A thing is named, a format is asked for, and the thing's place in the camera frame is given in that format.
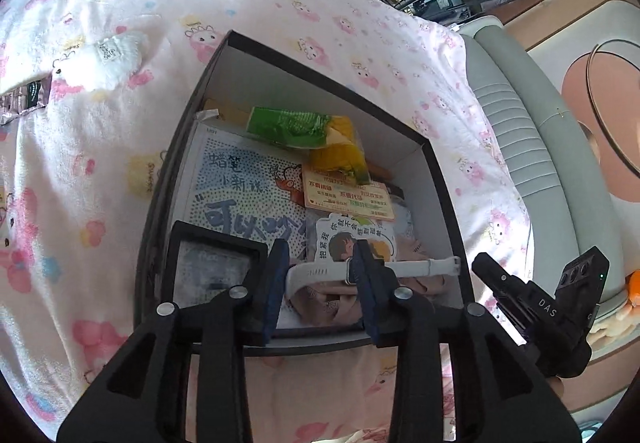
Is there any beige patterned cloth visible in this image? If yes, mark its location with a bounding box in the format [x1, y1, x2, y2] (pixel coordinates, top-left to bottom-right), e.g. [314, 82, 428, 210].
[287, 233, 451, 326]

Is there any round metal hoop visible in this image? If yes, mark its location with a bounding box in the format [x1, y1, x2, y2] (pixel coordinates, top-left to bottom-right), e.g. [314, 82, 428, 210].
[587, 39, 640, 184]

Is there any orange toy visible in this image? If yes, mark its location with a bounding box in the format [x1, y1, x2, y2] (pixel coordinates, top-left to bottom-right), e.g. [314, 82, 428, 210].
[625, 270, 640, 309]

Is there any dotted comic booklet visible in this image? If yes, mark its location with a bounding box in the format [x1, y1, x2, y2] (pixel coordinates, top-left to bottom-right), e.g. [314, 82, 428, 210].
[180, 123, 313, 264]

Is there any pink cartoon print blanket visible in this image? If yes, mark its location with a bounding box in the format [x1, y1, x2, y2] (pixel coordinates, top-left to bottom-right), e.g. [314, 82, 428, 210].
[0, 0, 531, 443]

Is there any green snack packet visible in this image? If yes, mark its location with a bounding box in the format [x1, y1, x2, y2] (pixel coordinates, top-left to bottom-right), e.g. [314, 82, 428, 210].
[248, 106, 333, 151]

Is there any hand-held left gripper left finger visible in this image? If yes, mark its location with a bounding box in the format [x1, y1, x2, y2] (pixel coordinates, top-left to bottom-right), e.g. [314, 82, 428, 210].
[56, 239, 291, 443]

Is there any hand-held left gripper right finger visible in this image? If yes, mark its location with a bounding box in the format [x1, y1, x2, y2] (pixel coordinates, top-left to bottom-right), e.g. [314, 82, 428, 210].
[352, 240, 583, 443]

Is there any dark shiny packet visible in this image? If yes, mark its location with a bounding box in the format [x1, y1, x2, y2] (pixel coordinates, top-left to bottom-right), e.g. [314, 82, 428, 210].
[0, 80, 51, 124]

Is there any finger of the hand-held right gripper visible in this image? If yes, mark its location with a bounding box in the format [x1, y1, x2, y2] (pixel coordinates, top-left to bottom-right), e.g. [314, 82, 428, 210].
[472, 252, 538, 319]
[495, 303, 528, 346]

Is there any yellow snack packet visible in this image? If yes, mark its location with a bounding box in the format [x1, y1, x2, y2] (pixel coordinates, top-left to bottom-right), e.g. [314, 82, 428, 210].
[307, 116, 372, 185]

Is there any black square frame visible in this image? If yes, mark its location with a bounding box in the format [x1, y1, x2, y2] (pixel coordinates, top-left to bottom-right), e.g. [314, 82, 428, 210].
[161, 220, 268, 319]

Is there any grey padded bed frame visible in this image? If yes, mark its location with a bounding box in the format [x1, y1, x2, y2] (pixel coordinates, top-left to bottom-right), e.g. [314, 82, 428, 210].
[457, 20, 640, 314]

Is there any orange printed card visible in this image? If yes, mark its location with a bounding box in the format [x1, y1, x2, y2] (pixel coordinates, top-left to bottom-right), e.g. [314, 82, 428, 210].
[301, 164, 392, 216]

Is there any black cardboard box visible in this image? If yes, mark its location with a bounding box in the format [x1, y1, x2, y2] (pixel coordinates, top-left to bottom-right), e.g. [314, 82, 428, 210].
[134, 30, 476, 359]

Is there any clear plastic packet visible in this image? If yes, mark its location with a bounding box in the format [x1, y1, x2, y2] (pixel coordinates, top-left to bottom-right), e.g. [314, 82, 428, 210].
[389, 196, 417, 244]

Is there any white plush toy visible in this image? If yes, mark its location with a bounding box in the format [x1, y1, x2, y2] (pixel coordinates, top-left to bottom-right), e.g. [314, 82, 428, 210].
[52, 30, 146, 91]

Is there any white smartwatch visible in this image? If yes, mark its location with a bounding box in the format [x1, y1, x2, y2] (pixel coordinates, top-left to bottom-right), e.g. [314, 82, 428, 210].
[285, 255, 462, 309]

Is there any cream plush toy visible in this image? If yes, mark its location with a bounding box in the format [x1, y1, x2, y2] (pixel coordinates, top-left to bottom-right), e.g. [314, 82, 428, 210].
[590, 303, 640, 339]

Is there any cartoon figure sticker card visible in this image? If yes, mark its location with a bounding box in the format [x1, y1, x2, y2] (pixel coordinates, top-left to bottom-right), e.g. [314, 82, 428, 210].
[315, 216, 398, 264]

